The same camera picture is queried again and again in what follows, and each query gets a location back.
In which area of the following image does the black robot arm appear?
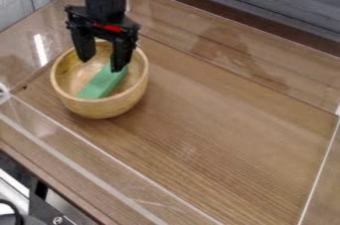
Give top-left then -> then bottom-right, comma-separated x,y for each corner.
66,0 -> 142,73

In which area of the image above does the clear acrylic enclosure wall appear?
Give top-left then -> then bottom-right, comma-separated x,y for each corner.
0,0 -> 340,225

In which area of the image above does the light wooden bowl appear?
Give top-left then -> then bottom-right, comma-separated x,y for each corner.
51,40 -> 150,119

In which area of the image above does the black table leg bracket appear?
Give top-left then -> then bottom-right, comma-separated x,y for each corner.
30,180 -> 78,225

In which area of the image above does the green rectangular block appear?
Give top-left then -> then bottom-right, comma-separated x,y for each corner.
76,64 -> 128,100

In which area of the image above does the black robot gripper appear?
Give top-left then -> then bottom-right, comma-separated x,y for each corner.
66,0 -> 140,73

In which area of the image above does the black cable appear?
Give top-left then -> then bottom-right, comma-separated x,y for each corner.
0,198 -> 24,225

